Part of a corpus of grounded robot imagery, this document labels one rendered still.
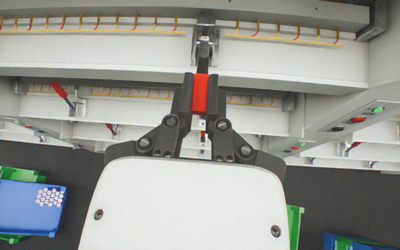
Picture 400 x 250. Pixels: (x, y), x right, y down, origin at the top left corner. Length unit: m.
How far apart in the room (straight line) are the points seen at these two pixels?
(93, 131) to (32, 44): 0.41
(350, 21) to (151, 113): 0.33
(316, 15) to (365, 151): 0.59
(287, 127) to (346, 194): 0.72
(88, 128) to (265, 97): 0.53
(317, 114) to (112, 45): 0.30
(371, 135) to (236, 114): 0.29
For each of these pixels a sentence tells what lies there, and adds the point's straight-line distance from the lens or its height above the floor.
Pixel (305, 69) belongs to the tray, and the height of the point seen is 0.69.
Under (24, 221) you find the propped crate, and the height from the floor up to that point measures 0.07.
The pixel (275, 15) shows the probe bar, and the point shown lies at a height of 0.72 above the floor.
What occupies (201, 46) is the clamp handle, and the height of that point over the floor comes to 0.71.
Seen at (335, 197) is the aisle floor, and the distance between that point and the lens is 1.05.
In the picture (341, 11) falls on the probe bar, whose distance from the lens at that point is 0.23.
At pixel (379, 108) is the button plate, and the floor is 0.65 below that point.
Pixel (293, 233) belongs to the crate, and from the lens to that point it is 0.94.
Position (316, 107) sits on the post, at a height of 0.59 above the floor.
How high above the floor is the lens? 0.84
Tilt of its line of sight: 71 degrees down
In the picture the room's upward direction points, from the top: 2 degrees counter-clockwise
